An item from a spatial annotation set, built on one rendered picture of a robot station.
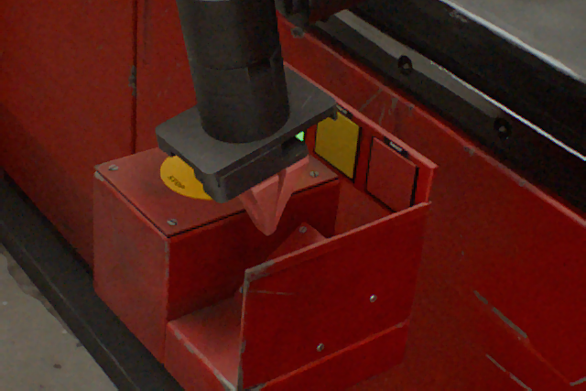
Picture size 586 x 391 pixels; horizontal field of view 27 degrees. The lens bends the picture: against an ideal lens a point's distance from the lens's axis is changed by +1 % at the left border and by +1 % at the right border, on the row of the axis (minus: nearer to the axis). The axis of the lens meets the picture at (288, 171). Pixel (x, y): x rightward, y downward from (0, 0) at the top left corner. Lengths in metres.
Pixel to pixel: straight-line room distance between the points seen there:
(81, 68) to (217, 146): 0.92
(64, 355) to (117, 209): 1.05
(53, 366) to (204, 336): 1.05
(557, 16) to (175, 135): 0.37
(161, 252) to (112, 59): 0.73
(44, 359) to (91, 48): 0.55
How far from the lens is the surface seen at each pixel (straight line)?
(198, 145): 0.74
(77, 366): 1.91
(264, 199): 0.76
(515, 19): 0.98
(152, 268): 0.87
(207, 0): 0.68
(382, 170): 0.87
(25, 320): 2.00
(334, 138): 0.90
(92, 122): 1.65
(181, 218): 0.85
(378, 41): 1.07
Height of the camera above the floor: 1.26
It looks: 32 degrees down
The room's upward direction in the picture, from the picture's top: 6 degrees clockwise
